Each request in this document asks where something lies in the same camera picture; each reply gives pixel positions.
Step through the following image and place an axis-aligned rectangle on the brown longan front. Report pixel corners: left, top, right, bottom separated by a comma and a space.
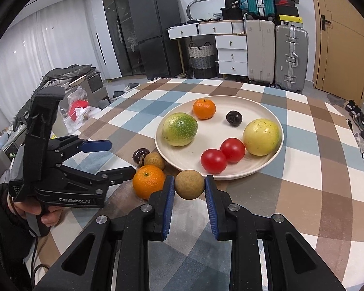
175, 170, 205, 200

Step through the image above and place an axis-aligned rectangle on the brown longan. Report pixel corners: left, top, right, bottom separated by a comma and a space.
144, 153, 165, 170
175, 170, 205, 200

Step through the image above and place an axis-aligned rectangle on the large orange mandarin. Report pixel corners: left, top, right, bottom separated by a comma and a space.
192, 98, 216, 120

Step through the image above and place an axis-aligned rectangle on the dark cherry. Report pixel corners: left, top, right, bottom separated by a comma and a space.
226, 110, 243, 127
132, 148, 150, 167

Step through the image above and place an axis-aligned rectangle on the person's left hand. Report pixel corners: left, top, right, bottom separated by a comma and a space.
7, 195, 64, 227

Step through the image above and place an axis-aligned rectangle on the red white plastic bag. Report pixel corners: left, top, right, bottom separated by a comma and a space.
64, 86, 91, 128

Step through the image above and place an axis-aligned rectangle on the brown longan near cherry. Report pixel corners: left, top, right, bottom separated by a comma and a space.
144, 153, 165, 170

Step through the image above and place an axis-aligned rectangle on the grey clothes pile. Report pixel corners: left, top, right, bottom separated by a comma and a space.
12, 65, 100, 131

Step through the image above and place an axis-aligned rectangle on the green passion fruit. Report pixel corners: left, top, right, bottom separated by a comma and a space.
162, 112, 198, 147

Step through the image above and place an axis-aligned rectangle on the red tomato front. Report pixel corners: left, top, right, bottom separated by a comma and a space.
200, 148, 227, 174

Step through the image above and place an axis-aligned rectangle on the red tomato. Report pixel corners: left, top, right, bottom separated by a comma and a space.
200, 148, 227, 174
220, 137, 246, 164

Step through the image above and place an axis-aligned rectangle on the cream round plate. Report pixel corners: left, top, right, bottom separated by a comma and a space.
154, 95, 284, 181

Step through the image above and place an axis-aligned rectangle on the red tomato rear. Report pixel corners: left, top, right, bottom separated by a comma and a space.
220, 137, 246, 164

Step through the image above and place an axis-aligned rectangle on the yellow passion fruit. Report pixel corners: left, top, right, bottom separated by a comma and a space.
243, 118, 281, 156

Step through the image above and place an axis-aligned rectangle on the dark glass cabinet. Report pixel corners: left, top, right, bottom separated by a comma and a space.
102, 0, 144, 77

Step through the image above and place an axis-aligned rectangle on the woven laundry basket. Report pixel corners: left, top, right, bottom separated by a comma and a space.
188, 42, 217, 79

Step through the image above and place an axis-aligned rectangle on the black refrigerator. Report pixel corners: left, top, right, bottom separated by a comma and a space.
129, 0, 183, 79

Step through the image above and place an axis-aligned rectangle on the white drawer cabinet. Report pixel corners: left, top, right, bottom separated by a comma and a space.
167, 20, 248, 77

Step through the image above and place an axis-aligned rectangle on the silver suitcase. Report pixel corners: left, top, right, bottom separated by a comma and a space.
274, 25, 308, 93

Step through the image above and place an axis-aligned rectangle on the beige suitcase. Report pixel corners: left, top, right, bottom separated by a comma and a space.
245, 20, 275, 85

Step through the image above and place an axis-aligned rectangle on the wooden door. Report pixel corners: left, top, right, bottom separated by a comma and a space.
313, 0, 364, 105

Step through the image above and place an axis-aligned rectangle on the yellow black box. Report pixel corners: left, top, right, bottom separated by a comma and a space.
279, 15, 303, 28

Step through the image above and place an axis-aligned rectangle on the black shoe boxes stack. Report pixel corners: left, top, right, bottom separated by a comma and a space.
274, 0, 299, 16

